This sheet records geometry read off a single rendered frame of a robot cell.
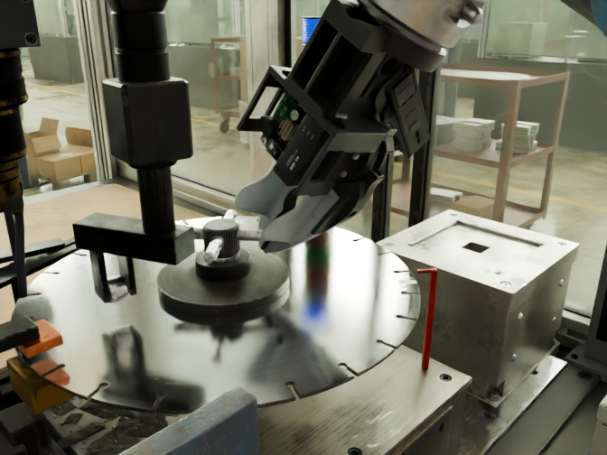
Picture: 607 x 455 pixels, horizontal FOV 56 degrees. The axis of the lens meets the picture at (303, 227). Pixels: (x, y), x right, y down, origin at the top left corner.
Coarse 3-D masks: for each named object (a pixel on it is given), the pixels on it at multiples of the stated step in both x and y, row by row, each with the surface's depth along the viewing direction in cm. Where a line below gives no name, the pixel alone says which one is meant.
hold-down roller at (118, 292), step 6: (114, 276) 42; (120, 276) 42; (108, 282) 42; (114, 282) 42; (120, 282) 42; (114, 288) 42; (120, 288) 42; (126, 288) 42; (114, 294) 42; (120, 294) 42; (126, 294) 42; (114, 300) 42; (120, 300) 42
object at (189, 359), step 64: (320, 256) 53; (384, 256) 53; (64, 320) 43; (128, 320) 43; (192, 320) 43; (256, 320) 43; (320, 320) 43; (384, 320) 43; (64, 384) 35; (128, 384) 35; (192, 384) 35; (256, 384) 35; (320, 384) 35
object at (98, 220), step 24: (168, 168) 37; (144, 192) 37; (168, 192) 38; (96, 216) 41; (120, 216) 41; (144, 216) 38; (168, 216) 38; (96, 240) 40; (120, 240) 39; (144, 240) 38; (168, 240) 38; (192, 240) 40; (96, 264) 41; (120, 264) 43; (168, 264) 38; (96, 288) 42
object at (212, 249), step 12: (228, 216) 49; (204, 228) 46; (216, 228) 45; (228, 228) 45; (240, 228) 47; (252, 228) 47; (204, 240) 46; (216, 240) 44; (228, 240) 46; (240, 240) 47; (252, 240) 46; (264, 240) 46; (204, 252) 47; (216, 252) 43; (228, 252) 46
